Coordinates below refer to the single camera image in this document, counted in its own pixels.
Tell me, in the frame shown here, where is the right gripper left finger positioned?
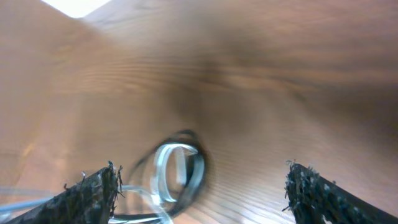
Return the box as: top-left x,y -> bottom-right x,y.
6,161 -> 119,224

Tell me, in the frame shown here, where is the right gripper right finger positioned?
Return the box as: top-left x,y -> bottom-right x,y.
284,161 -> 397,224

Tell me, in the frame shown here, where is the white usb cable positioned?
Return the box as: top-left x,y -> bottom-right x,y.
0,142 -> 200,224

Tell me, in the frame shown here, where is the black usb cable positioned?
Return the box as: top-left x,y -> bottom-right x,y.
111,129 -> 211,222

